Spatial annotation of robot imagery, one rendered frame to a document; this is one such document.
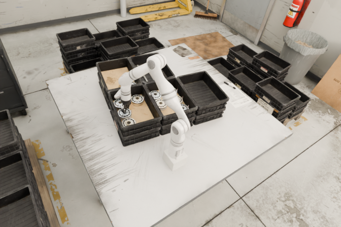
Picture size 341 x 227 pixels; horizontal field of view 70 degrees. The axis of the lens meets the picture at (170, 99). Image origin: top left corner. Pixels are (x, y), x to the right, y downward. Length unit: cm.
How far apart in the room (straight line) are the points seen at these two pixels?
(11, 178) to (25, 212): 40
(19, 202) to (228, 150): 152
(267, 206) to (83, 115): 188
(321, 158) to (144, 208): 228
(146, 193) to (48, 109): 193
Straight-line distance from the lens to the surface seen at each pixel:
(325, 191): 310
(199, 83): 226
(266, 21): 472
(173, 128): 149
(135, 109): 194
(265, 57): 358
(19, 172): 233
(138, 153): 184
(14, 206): 207
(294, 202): 284
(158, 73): 142
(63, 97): 231
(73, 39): 351
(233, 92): 246
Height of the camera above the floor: 223
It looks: 43 degrees down
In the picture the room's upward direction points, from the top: 8 degrees clockwise
